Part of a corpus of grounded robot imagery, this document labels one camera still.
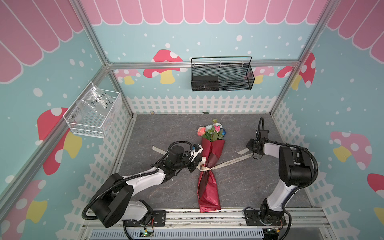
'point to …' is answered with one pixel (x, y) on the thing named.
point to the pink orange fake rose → (201, 131)
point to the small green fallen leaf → (206, 112)
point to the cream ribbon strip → (206, 167)
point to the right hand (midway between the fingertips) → (249, 143)
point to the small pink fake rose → (217, 128)
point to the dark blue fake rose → (224, 132)
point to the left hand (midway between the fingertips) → (202, 160)
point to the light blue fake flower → (211, 135)
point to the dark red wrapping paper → (208, 193)
